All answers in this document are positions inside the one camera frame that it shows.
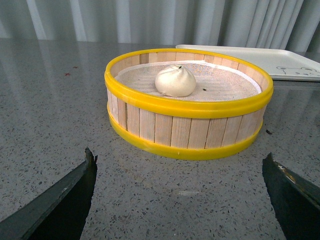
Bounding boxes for wooden steamer basket yellow rims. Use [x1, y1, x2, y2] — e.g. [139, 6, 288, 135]
[104, 48, 274, 161]

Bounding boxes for white steamed bun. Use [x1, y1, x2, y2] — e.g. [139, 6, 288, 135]
[155, 64, 197, 97]

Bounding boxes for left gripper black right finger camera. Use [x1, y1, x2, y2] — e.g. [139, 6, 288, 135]
[262, 153, 320, 240]

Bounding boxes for white bear print tray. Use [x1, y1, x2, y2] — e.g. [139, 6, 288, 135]
[175, 44, 320, 82]

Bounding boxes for grey pleated curtain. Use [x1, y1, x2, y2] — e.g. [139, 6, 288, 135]
[0, 0, 320, 53]

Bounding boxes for white mesh steamer liner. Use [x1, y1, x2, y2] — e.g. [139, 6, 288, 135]
[115, 60, 262, 102]

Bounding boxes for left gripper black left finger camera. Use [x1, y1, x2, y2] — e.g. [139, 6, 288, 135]
[0, 148, 98, 240]

